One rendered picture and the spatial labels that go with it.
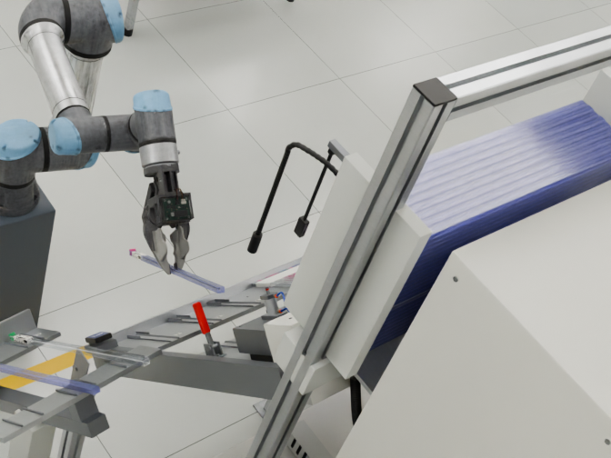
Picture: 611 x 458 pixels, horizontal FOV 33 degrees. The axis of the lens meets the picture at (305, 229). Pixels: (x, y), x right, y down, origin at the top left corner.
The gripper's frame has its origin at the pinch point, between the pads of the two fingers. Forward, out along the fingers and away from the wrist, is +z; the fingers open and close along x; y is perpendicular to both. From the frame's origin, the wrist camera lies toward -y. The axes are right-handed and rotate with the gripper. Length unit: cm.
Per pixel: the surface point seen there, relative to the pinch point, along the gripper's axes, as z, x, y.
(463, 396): 28, 10, 80
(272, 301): 10.1, 7.8, 28.4
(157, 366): 18.9, -4.9, -2.2
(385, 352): 21, 13, 56
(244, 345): 17.2, 2.9, 24.3
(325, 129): -61, 131, -167
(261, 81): -86, 114, -184
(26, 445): 30.3, -29.8, -13.7
